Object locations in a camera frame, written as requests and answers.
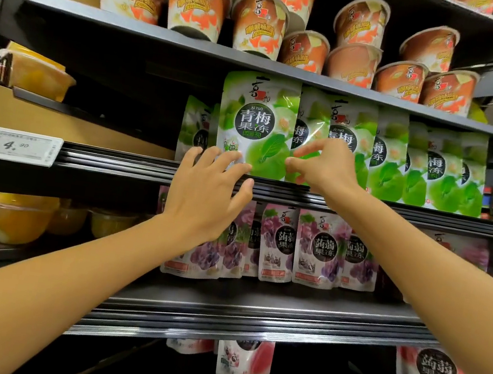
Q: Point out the person's left hand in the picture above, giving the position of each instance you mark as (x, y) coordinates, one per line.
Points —
(203, 201)

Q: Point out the person's right hand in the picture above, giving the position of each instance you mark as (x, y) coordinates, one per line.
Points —
(331, 169)

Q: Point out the row of purple jelly packs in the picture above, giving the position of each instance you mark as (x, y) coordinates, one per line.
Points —
(320, 250)

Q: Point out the row of green plum pouches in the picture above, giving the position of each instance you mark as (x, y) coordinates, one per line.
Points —
(435, 174)

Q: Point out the black low shelf rack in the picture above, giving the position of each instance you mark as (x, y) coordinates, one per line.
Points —
(256, 314)

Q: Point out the row of orange jelly tubs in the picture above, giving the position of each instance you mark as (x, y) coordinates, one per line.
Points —
(194, 3)

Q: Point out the person's left forearm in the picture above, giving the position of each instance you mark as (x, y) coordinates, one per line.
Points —
(53, 294)

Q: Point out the person's right forearm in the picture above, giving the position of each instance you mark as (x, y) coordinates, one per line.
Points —
(442, 290)

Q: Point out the row of yellow jelly cups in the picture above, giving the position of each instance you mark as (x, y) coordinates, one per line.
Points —
(18, 216)

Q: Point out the yellow green pack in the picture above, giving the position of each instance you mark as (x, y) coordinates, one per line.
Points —
(478, 114)

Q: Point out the white price tag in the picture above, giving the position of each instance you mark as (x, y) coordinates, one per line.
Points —
(10, 144)

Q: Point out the yellow packet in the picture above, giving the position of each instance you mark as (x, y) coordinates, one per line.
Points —
(38, 73)

